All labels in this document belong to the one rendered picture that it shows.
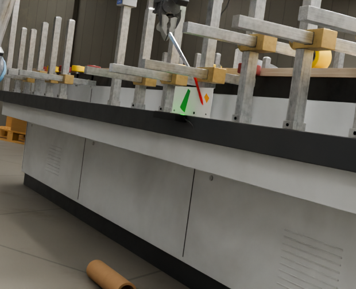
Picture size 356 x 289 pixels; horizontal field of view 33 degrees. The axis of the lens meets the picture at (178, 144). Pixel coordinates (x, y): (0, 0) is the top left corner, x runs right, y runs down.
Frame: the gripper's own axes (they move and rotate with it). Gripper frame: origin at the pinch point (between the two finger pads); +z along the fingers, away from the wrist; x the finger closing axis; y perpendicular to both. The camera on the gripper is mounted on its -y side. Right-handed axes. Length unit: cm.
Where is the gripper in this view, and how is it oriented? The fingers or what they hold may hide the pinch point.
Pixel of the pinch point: (166, 36)
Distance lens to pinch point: 222.8
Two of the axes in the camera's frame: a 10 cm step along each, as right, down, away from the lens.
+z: -1.3, 9.9, 0.5
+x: -8.6, -0.9, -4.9
